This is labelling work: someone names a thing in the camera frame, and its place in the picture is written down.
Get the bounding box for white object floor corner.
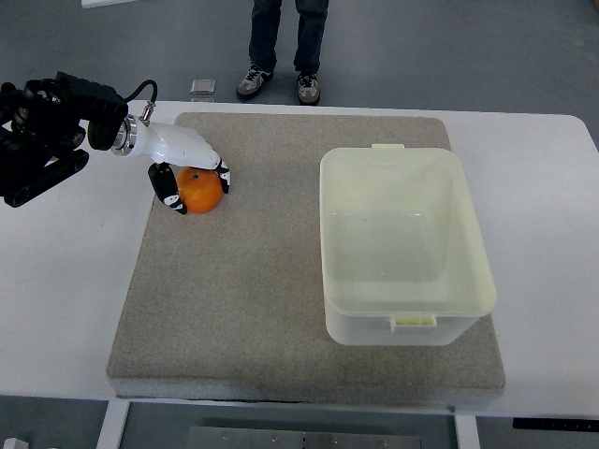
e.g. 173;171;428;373
2;438;29;449

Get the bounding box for metal base plate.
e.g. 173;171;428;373
186;426;422;449

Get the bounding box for white board top edge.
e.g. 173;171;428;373
80;0;135;9

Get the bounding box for orange fruit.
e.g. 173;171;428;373
176;167;224;213

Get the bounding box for white table leg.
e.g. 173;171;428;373
95;399;130;449
454;414;481;449

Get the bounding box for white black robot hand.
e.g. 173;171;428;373
111;115;230;214

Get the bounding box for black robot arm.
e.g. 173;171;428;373
1;72;128;208

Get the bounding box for white table leg right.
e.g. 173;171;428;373
454;414;481;449

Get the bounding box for white plastic box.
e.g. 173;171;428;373
319;144;497;346

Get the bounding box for person leg jeans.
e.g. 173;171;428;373
294;0;329;75
249;0;282;73

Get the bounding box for small clear floor plate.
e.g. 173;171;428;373
190;79;216;103

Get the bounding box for person right leg jeans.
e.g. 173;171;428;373
294;0;329;75

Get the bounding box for grey sneaker right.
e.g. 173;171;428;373
298;73;321;106

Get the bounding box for person left leg jeans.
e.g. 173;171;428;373
249;0;282;73

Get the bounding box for grey sneaker left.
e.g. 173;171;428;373
236;64;274;100

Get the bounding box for black table control panel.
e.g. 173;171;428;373
512;417;599;433

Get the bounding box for white table leg left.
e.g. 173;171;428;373
95;399;130;449

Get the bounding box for grey foam mat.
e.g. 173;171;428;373
107;112;505;407

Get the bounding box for grey sneaker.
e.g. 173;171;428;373
236;64;274;100
298;73;321;106

